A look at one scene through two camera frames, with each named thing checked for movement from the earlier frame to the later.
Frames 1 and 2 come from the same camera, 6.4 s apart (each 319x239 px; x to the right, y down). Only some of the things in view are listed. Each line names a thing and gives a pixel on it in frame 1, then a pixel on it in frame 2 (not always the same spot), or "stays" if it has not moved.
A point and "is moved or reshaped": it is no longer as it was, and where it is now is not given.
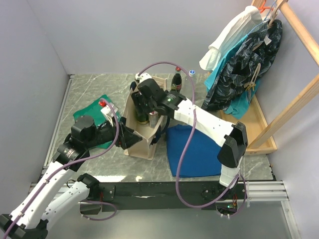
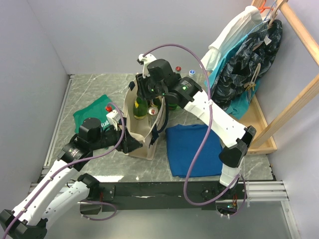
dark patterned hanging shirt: (258, 48) stays
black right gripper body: (147, 105) → (148, 88)
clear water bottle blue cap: (192, 72) stays
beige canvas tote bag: (145, 149) stays
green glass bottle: (142, 116) is moved or reshaped
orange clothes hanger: (262, 8) stays
